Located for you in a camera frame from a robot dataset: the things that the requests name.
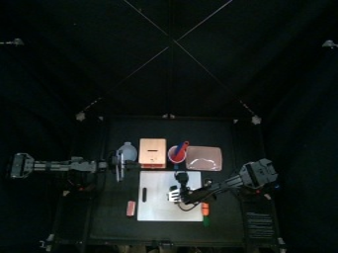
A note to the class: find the white text label sticker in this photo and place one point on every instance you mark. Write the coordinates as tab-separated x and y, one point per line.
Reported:
259	226

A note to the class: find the blue tape piece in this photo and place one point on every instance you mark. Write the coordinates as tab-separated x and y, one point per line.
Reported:
176	166

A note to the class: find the orange green toy carrot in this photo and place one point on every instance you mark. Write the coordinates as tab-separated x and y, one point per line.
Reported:
204	210

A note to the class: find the pale grey bottle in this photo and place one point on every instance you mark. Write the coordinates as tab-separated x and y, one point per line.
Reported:
128	152

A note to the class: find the pink square plate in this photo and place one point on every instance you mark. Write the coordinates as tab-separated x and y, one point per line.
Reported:
203	158

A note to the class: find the pink rectangular toy piece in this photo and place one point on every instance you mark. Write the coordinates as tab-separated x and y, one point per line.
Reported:
131	208

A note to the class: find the black cloth backdrop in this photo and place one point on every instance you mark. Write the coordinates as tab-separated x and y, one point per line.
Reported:
65	66

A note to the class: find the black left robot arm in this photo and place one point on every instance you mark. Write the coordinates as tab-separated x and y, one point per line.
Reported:
52	165

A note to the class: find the grey metal clamp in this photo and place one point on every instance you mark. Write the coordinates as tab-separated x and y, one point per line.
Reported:
256	120
16	42
328	43
168	116
80	116

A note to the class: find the light brown wooden box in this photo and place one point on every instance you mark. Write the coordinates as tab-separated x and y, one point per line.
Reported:
152	153

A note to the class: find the red ribbed cup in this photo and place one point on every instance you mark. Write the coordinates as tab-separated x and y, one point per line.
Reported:
172	157

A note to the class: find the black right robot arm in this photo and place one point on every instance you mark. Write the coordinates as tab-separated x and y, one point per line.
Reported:
255	173

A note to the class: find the white cutting board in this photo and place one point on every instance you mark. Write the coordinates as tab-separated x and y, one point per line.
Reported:
157	207

